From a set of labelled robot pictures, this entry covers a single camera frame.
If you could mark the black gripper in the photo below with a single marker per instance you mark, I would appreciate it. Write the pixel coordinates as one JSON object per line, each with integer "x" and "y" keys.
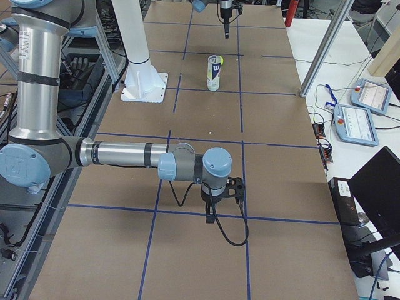
{"x": 225, "y": 14}
{"x": 208, "y": 199}

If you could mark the yellow tennis ball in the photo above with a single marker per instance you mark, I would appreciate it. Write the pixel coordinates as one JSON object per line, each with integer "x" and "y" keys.
{"x": 221, "y": 60}

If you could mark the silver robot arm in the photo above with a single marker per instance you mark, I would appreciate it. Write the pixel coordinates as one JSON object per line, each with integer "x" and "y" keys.
{"x": 200, "y": 5}
{"x": 37, "y": 152}

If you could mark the clear tennis ball can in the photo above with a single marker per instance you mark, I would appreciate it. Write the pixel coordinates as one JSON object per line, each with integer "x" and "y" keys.
{"x": 213, "y": 72}

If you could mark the red cylinder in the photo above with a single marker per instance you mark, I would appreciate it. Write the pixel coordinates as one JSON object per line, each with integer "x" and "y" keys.
{"x": 291, "y": 11}

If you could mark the black desktop box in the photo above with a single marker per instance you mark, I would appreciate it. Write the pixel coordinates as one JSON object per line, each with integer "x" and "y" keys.
{"x": 364, "y": 251}

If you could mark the far blue teach pendant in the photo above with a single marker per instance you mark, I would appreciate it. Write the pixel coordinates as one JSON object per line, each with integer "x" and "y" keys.
{"x": 372, "y": 95}

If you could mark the blue teach pendant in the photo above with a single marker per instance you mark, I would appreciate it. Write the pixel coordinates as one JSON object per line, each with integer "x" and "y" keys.
{"x": 372, "y": 95}
{"x": 355, "y": 125}

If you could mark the near blue teach pendant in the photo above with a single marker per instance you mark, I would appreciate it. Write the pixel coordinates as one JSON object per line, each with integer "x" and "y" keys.
{"x": 355, "y": 125}

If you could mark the black computer monitor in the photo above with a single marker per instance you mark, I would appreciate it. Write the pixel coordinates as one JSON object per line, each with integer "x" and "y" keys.
{"x": 376, "y": 188}

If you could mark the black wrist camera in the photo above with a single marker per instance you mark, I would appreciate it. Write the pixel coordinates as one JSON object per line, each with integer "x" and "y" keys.
{"x": 235, "y": 188}

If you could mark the white pillar mount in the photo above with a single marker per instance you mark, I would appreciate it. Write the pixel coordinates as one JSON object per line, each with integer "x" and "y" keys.
{"x": 143, "y": 82}

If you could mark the aluminium frame post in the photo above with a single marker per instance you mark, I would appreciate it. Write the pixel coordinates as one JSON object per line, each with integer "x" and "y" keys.
{"x": 325, "y": 45}

